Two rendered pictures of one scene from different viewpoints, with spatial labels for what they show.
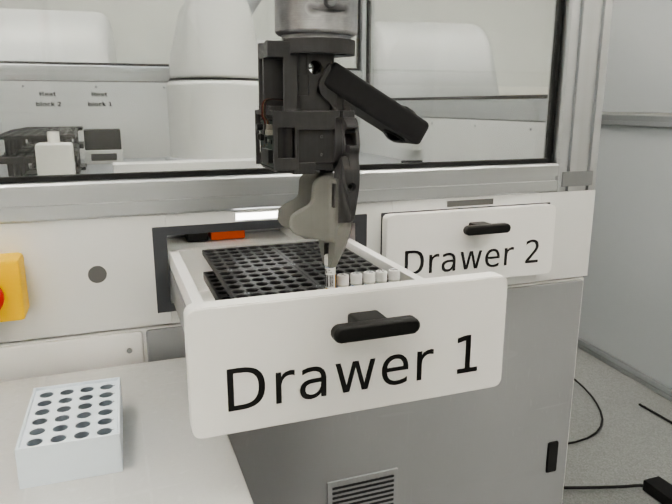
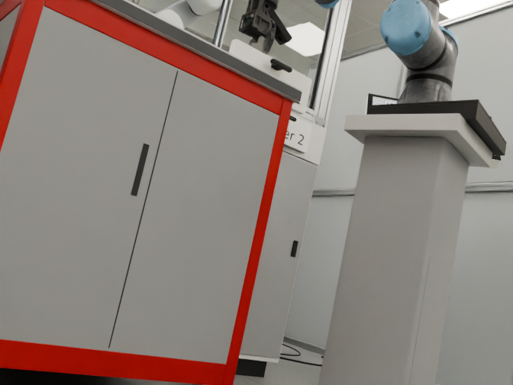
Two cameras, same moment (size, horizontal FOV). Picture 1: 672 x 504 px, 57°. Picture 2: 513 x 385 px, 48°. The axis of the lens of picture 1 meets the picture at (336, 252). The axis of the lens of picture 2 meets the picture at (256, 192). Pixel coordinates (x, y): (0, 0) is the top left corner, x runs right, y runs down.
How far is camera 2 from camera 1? 132 cm
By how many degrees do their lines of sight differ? 28
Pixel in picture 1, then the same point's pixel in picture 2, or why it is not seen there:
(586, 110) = (327, 95)
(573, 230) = (316, 141)
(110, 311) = not seen: hidden behind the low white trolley
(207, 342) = (237, 50)
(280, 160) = (254, 23)
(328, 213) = (261, 47)
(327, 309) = (266, 59)
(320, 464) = not seen: hidden behind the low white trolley
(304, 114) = (263, 14)
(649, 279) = (333, 285)
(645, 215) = (334, 247)
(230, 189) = not seen: hidden behind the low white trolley
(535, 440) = (288, 235)
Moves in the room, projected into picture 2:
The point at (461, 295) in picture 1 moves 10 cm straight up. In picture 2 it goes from (299, 77) to (306, 45)
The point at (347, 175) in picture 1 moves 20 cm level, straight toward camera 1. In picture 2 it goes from (271, 36) to (296, 8)
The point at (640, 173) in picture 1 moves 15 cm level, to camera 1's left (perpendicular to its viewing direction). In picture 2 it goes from (333, 222) to (312, 217)
